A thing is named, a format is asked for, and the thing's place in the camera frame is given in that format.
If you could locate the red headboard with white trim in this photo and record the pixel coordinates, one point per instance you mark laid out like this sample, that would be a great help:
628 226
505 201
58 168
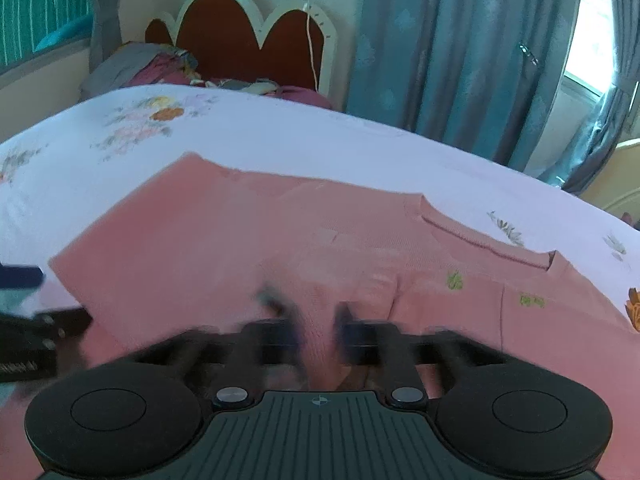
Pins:
225 45

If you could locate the bright window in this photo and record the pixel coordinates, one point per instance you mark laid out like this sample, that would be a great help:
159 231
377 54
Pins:
592 35

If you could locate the wide blue curtain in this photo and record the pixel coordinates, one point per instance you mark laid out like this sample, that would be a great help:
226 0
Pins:
450 50

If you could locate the pink pillow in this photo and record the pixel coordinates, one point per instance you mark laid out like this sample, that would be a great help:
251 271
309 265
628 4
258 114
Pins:
305 97

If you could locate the magenta floral cloth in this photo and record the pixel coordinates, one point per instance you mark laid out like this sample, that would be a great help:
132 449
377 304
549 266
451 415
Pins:
165 67

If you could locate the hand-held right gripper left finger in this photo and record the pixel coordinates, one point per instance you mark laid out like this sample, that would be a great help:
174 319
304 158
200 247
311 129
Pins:
280 312

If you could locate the cream headboard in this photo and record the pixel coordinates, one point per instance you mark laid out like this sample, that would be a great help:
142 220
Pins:
622 175

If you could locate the teal striped curtain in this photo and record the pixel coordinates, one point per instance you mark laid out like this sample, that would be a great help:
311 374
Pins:
35 5

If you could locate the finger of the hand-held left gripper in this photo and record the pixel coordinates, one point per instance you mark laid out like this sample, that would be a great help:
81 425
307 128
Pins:
45 327
20 277

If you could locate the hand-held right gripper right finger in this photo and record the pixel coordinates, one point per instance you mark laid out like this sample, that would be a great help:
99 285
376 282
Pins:
346 325

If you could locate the white floral bed sheet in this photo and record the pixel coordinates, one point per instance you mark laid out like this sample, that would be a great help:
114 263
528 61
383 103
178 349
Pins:
275 135

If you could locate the grey folded blanket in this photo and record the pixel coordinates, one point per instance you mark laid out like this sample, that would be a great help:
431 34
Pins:
120 67

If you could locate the patterned cloth pile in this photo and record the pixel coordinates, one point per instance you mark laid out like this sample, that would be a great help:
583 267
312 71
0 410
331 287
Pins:
245 86

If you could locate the pink knit sweater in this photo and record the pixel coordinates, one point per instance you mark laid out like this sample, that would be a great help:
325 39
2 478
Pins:
200 240

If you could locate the narrow blue curtain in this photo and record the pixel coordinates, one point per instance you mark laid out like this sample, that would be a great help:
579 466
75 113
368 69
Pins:
615 130

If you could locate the grey curtain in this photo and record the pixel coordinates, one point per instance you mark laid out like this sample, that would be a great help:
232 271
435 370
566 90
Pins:
107 15

